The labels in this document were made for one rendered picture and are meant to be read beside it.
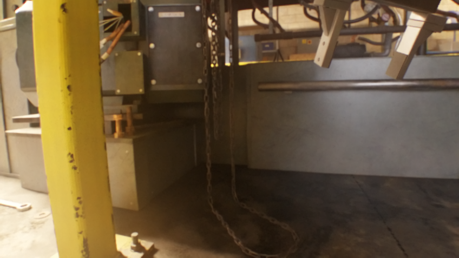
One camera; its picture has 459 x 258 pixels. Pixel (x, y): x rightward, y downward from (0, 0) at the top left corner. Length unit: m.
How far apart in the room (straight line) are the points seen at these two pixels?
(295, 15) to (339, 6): 6.05
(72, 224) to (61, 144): 0.18
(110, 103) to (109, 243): 0.49
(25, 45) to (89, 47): 0.58
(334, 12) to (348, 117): 0.95
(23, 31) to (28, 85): 0.21
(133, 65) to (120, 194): 0.49
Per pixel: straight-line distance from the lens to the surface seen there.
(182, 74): 0.88
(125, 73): 0.87
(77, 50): 0.57
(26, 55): 1.15
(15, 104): 1.57
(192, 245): 0.74
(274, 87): 1.14
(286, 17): 6.39
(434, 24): 0.44
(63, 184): 0.60
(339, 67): 1.25
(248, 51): 3.96
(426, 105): 1.38
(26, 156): 1.37
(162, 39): 0.91
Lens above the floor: 0.43
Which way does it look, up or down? 5 degrees down
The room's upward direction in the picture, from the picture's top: 1 degrees counter-clockwise
